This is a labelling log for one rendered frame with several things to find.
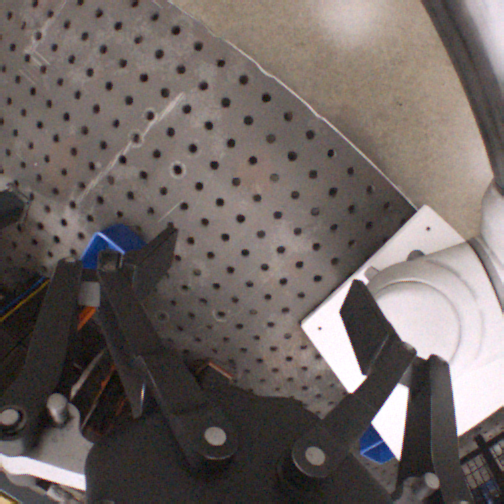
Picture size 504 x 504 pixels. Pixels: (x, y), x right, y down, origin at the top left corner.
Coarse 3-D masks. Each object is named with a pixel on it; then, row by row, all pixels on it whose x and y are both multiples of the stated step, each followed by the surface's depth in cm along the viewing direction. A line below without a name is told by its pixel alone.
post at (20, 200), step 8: (8, 184) 56; (0, 192) 53; (8, 192) 56; (16, 192) 57; (0, 200) 53; (8, 200) 54; (16, 200) 56; (24, 200) 58; (0, 208) 51; (8, 208) 53; (16, 208) 55; (24, 208) 58; (0, 216) 51; (8, 216) 54; (16, 216) 57; (24, 216) 59; (0, 224) 53; (8, 224) 56
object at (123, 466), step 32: (224, 384) 9; (160, 416) 8; (256, 416) 8; (288, 416) 9; (96, 448) 6; (128, 448) 6; (160, 448) 7; (256, 448) 7; (288, 448) 8; (96, 480) 5; (128, 480) 6; (160, 480) 6; (192, 480) 6; (224, 480) 6; (256, 480) 6; (352, 480) 7
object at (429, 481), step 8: (408, 480) 8; (416, 480) 8; (424, 480) 7; (432, 480) 7; (400, 488) 8; (408, 488) 7; (416, 488) 7; (424, 488) 7; (432, 488) 7; (392, 496) 8; (400, 496) 7; (408, 496) 7; (416, 496) 7; (424, 496) 7
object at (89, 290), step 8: (128, 256) 17; (88, 272) 14; (96, 272) 14; (88, 280) 13; (96, 280) 13; (80, 288) 13; (88, 288) 13; (96, 288) 13; (80, 296) 13; (88, 296) 13; (96, 296) 14; (80, 304) 13; (88, 304) 14; (96, 304) 14
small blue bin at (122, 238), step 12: (108, 228) 54; (120, 228) 57; (96, 240) 53; (108, 240) 51; (120, 240) 54; (132, 240) 57; (84, 252) 52; (96, 252) 59; (84, 264) 55; (96, 264) 57
